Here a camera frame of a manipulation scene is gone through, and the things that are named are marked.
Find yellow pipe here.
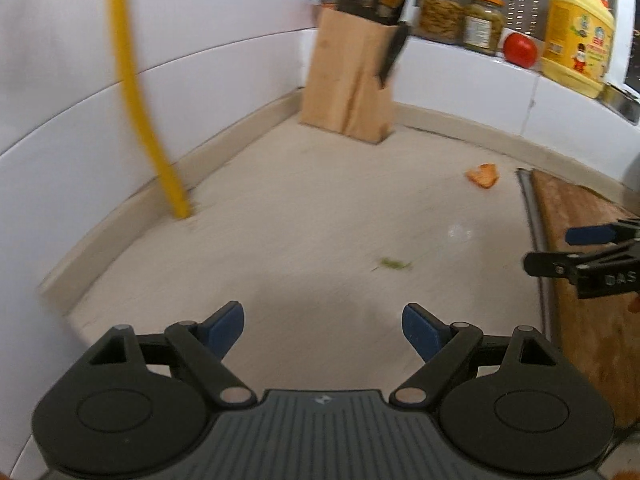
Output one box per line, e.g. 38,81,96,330
104,0,192,220

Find yellow detergent bottle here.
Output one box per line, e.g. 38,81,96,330
540,0,617,99

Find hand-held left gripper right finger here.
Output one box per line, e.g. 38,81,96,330
388,301,559,407

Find red tomato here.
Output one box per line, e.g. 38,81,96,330
502,31,539,68

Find wooden cutting board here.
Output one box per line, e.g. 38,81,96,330
517,167,640,431

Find metal container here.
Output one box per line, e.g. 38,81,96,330
602,82,640,127

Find small green leaf scrap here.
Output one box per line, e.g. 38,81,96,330
372,256,414,272

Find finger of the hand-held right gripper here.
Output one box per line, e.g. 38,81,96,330
521,241,640,278
565,218,640,247

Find wooden knife block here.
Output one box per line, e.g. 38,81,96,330
299,5,408,145

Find glass jar with orange lid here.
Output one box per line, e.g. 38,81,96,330
462,0,505,56

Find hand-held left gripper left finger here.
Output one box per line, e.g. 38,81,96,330
86,301,258,407

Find glass jar of pale pickles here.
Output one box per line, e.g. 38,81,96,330
417,0,465,45

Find orange peel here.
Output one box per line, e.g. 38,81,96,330
465,162,501,190

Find black scissors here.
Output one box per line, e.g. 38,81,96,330
378,22,411,88

